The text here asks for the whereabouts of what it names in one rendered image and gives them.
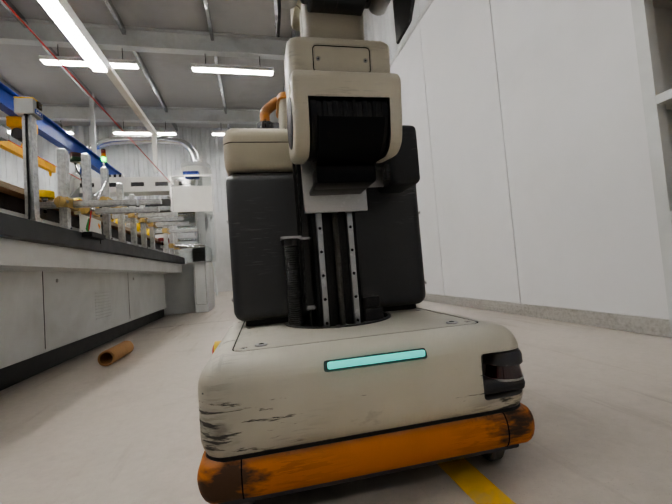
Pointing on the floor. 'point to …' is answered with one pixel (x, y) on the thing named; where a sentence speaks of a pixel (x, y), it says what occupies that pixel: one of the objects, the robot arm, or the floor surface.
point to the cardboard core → (115, 353)
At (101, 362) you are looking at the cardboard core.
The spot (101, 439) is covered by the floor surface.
